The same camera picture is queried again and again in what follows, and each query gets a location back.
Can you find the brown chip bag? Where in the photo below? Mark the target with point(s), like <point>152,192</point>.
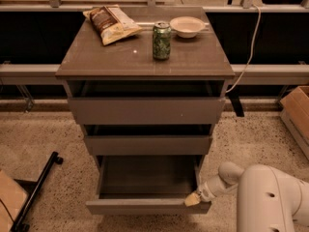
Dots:
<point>112,23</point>

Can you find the wooden board left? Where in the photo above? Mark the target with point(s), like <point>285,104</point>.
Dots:
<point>12,198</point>

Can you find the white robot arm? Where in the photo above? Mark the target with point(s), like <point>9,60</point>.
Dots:
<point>268,199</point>

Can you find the grey drawer cabinet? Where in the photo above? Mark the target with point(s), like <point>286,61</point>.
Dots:
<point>196,68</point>

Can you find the metal window rail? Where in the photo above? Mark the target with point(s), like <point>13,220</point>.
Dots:
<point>24,74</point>

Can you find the grey bottom drawer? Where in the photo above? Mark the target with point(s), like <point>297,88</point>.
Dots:
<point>147,185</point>

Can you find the cardboard box right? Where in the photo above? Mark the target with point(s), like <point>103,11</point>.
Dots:
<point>295,115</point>

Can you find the green soda can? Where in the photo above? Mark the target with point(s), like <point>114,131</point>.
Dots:
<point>161,40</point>

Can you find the black stand leg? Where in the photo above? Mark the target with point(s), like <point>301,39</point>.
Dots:
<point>33,189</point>

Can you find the grey top drawer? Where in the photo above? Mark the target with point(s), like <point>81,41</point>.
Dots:
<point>139,111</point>

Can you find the grey middle drawer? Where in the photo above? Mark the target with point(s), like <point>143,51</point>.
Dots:
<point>148,145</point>

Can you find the grey drawer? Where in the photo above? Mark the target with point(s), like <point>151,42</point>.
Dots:
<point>147,185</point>
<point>139,111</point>
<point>148,145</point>

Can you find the white bowl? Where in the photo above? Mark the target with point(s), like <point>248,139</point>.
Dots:
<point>187,27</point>

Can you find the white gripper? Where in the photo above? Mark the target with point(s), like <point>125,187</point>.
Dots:
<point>205,189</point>

